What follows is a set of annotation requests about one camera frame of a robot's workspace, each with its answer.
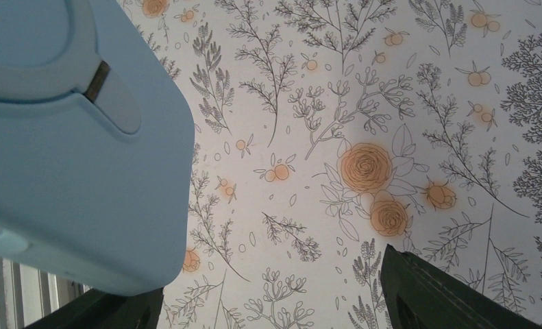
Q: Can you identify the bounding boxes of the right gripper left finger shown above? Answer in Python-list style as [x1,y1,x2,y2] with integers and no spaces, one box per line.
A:
[27,288,164,329]

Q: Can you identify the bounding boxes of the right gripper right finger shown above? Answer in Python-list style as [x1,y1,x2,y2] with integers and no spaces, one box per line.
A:
[380,245,542,329]

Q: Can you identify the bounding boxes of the black phone light-blue case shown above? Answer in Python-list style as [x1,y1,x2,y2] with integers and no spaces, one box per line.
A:
[0,1,195,296]

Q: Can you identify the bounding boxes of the floral patterned table mat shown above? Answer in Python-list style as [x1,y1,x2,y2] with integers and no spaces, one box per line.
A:
[120,1,542,328]

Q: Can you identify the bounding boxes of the aluminium front rail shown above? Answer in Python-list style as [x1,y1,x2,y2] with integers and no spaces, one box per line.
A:
[0,257,90,328]

